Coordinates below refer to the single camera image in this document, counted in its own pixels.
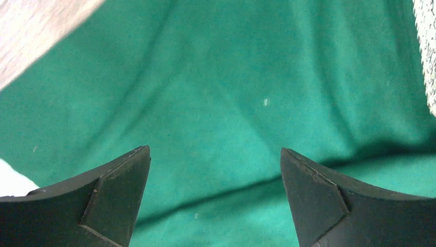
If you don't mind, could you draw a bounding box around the green surgical cloth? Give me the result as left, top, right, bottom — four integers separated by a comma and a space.
1, 1, 435, 246

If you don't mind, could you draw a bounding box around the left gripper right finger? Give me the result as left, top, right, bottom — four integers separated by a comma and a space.
280, 148, 435, 246

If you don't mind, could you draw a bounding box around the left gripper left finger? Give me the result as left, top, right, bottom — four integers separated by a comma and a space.
1, 146, 151, 246

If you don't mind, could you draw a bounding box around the metal mesh tray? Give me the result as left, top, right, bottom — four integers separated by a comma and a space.
412, 0, 435, 116

